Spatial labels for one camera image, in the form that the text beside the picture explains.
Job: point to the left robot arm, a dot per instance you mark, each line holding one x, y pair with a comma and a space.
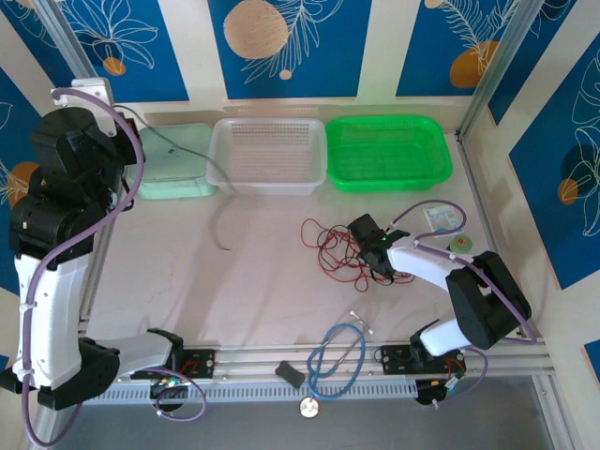
47, 319

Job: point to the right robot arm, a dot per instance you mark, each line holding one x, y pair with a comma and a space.
422, 267

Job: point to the white blue packet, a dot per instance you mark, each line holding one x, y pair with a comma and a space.
438, 216

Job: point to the green plastic basket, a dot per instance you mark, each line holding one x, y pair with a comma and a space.
389, 150

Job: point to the small dark green bottle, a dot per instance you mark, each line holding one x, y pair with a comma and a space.
461, 243

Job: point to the mint green tray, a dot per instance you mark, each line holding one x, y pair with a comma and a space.
173, 173

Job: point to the blue stethoscope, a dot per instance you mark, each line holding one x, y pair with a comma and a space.
361, 347

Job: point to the white plastic basket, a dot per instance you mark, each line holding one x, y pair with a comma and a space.
267, 154

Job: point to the small black plastic block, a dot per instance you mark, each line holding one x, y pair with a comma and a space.
289, 373

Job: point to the grey metal shelf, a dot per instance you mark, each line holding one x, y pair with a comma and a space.
375, 431

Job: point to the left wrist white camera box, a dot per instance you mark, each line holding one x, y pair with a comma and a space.
94, 89

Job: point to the aluminium frame post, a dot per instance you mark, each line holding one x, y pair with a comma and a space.
494, 70
69, 42

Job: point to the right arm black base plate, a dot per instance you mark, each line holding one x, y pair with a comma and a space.
394, 361

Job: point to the aluminium front rail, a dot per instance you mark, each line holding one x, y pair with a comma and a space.
253, 358

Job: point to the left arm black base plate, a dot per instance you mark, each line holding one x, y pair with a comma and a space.
201, 363

